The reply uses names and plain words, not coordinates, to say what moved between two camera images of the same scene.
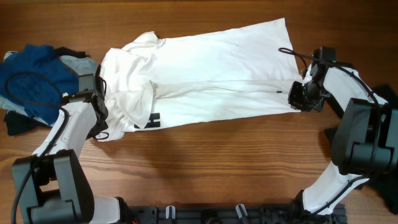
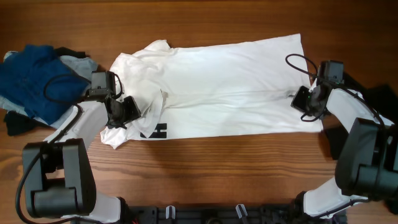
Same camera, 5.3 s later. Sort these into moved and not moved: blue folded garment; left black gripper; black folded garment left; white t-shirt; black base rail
Moved: left black gripper; white t-shirt
Not moved: black folded garment left; black base rail; blue folded garment
